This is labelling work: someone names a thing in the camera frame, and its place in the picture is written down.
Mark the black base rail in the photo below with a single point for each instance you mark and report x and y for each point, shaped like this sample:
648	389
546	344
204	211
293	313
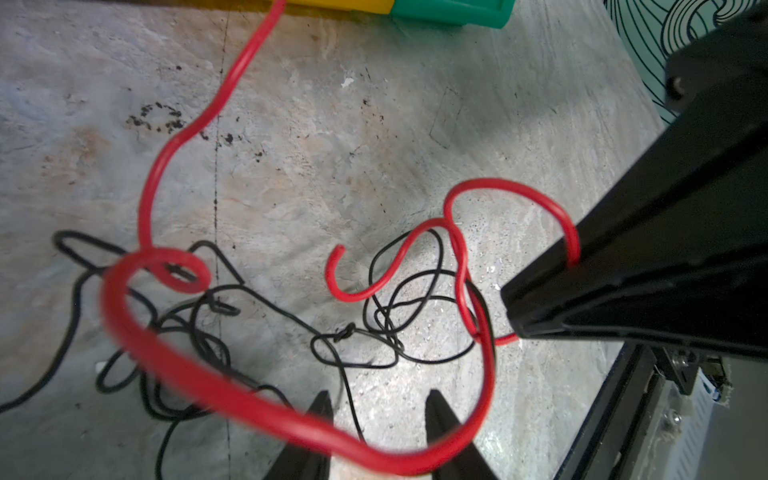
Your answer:
601	447

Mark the yellow plastic bin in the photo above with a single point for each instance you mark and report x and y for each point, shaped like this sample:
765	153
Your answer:
380	7

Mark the white slotted cable duct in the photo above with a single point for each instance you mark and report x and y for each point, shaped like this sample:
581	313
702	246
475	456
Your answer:
689	422

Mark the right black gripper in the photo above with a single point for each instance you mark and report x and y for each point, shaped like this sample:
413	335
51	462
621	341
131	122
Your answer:
675	254

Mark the green plastic bin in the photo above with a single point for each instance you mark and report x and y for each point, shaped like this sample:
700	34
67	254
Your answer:
485	13

